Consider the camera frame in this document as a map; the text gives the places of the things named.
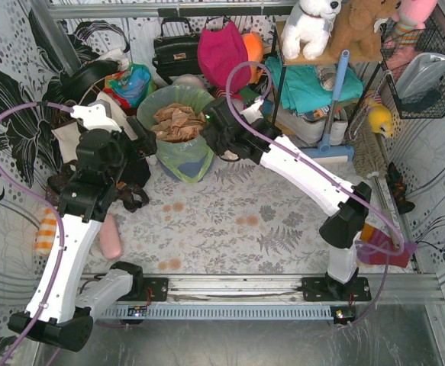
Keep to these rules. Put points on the magenta cloth bag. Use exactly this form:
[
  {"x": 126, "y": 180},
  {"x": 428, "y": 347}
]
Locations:
[{"x": 219, "y": 52}]

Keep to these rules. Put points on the blue floor squeegee mop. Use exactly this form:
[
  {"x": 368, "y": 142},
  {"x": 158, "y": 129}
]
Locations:
[{"x": 326, "y": 153}]

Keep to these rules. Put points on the orange checkered cloth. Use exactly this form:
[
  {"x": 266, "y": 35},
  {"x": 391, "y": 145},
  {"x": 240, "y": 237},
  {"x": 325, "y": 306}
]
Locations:
[{"x": 46, "y": 234}]

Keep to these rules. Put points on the colourful printed bag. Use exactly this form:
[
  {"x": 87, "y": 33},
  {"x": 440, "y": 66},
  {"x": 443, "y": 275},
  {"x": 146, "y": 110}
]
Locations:
[{"x": 130, "y": 87}]

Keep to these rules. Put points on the brown teddy bear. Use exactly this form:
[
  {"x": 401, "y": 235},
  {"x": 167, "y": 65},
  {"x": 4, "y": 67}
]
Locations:
[{"x": 356, "y": 23}]

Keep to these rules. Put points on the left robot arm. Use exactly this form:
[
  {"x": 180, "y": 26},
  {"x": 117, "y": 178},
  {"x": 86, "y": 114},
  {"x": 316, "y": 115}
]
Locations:
[{"x": 57, "y": 314}]

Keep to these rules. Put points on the white sneakers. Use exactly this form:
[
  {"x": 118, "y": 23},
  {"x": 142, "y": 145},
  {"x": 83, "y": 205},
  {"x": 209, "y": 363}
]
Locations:
[{"x": 310, "y": 127}]

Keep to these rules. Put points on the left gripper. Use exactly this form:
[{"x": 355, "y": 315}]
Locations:
[{"x": 146, "y": 137}]

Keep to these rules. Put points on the black wire basket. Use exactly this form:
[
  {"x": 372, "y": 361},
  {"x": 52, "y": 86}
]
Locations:
[{"x": 425, "y": 105}]

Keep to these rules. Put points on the rainbow striped bag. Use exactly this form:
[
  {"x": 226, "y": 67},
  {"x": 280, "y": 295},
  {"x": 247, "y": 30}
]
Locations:
[{"x": 249, "y": 96}]

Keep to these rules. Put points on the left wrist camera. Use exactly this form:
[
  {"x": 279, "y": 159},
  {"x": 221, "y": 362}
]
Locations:
[{"x": 96, "y": 115}]

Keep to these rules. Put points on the black leather handbag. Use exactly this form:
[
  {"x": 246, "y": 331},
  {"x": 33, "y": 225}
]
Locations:
[{"x": 177, "y": 55}]

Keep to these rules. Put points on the yellow plush duck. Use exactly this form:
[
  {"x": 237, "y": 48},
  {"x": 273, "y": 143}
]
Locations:
[{"x": 378, "y": 115}]

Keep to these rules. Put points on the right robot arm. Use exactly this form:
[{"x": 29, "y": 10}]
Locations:
[{"x": 345, "y": 204}]

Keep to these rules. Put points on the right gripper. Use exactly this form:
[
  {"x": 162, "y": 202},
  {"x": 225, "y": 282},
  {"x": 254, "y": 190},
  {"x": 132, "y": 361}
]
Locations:
[{"x": 214, "y": 127}]

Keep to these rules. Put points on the pink plush toy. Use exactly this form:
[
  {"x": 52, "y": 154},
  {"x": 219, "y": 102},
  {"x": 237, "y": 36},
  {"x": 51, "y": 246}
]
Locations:
[{"x": 410, "y": 20}]

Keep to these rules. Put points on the cream plush sheep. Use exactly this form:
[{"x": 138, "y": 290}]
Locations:
[{"x": 189, "y": 80}]

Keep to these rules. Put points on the brown patterned handbag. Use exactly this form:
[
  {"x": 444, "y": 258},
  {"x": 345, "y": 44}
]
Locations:
[{"x": 129, "y": 189}]

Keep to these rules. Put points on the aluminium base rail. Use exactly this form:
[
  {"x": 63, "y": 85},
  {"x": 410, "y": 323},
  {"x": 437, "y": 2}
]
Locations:
[{"x": 237, "y": 287}]

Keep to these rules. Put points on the cream canvas tote bag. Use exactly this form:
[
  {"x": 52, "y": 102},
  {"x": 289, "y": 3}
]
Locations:
[{"x": 68, "y": 135}]

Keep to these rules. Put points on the teal folded cloth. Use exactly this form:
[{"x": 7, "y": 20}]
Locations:
[{"x": 302, "y": 91}]

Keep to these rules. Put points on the crumpled brown paper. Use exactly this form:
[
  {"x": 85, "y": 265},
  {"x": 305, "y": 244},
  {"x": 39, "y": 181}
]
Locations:
[{"x": 177, "y": 123}]

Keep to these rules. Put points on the orange plush toy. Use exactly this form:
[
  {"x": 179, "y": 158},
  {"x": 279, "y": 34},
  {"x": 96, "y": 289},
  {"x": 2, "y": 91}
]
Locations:
[{"x": 254, "y": 46}]

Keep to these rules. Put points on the black wooden shelf rack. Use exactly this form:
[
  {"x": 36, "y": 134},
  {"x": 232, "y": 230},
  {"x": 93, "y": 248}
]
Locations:
[{"x": 326, "y": 58}]

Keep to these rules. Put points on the blue trash bin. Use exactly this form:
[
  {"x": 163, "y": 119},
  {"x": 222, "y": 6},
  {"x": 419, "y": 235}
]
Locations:
[{"x": 185, "y": 162}]

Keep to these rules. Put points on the black round hat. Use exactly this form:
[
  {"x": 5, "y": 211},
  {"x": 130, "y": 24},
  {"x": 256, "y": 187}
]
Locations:
[{"x": 74, "y": 86}]

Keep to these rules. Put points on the magenta striped sock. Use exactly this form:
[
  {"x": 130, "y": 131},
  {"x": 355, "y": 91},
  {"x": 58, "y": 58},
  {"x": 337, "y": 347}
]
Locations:
[{"x": 377, "y": 249}]

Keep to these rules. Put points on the pink plush roll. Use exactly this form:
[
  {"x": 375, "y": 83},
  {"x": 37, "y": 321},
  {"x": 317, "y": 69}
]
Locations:
[{"x": 109, "y": 238}]

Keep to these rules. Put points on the silver foil bag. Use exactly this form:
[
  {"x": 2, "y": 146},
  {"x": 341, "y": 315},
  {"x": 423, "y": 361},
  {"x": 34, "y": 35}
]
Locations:
[{"x": 421, "y": 74}]

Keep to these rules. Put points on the white plush dog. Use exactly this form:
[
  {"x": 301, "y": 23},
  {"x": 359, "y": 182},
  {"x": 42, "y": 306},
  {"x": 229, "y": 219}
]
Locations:
[{"x": 308, "y": 28}]

